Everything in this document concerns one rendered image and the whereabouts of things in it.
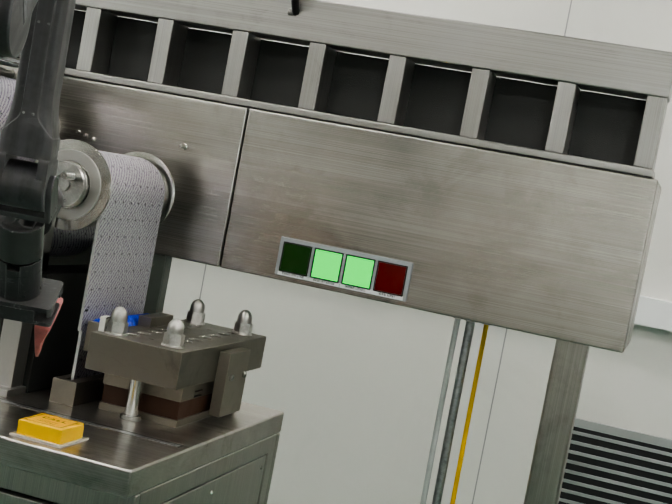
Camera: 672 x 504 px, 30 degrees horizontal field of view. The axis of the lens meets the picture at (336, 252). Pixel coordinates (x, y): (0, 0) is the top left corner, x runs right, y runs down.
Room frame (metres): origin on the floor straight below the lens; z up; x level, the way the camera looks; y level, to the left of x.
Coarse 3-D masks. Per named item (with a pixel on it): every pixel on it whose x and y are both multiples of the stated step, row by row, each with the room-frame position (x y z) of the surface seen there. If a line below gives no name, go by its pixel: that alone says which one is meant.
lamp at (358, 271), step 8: (352, 264) 2.24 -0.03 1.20; (360, 264) 2.24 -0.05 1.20; (368, 264) 2.23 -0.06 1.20; (344, 272) 2.24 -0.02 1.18; (352, 272) 2.24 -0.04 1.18; (360, 272) 2.23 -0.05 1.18; (368, 272) 2.23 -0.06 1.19; (344, 280) 2.24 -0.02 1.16; (352, 280) 2.24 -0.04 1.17; (360, 280) 2.23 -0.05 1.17; (368, 280) 2.23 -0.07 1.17
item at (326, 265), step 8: (320, 256) 2.26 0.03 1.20; (328, 256) 2.25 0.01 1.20; (336, 256) 2.25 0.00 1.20; (320, 264) 2.25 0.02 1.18; (328, 264) 2.25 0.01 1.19; (336, 264) 2.25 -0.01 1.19; (312, 272) 2.26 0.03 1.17; (320, 272) 2.25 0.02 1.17; (328, 272) 2.25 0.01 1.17; (336, 272) 2.25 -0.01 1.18; (336, 280) 2.25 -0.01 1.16
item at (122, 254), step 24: (96, 240) 2.02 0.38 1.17; (120, 240) 2.11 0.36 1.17; (144, 240) 2.20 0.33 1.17; (96, 264) 2.04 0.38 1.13; (120, 264) 2.12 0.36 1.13; (144, 264) 2.22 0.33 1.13; (96, 288) 2.05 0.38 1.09; (120, 288) 2.14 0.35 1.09; (144, 288) 2.24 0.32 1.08; (96, 312) 2.07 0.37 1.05
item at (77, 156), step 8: (64, 152) 2.04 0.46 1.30; (72, 152) 2.03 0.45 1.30; (80, 152) 2.03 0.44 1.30; (64, 160) 2.04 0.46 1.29; (72, 160) 2.03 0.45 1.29; (80, 160) 2.03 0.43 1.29; (88, 160) 2.03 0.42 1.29; (88, 168) 2.02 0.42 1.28; (96, 168) 2.02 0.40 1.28; (96, 176) 2.02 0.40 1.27; (96, 184) 2.02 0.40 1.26; (96, 192) 2.02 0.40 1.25; (88, 200) 2.02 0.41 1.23; (96, 200) 2.02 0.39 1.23; (64, 208) 2.03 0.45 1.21; (72, 208) 2.03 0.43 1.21; (80, 208) 2.02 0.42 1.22; (88, 208) 2.02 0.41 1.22; (64, 216) 2.03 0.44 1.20; (72, 216) 2.03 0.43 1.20; (80, 216) 2.02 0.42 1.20
